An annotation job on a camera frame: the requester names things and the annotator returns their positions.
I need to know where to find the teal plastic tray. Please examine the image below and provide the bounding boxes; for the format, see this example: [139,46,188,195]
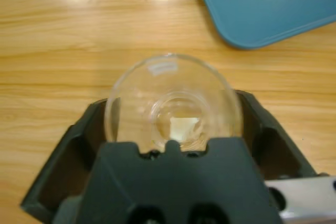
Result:
[191,0,336,51]

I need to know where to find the clear glass cup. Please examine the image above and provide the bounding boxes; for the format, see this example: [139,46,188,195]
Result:
[103,52,244,154]

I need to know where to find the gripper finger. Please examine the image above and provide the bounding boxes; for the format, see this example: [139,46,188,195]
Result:
[233,90,318,183]
[20,97,121,222]

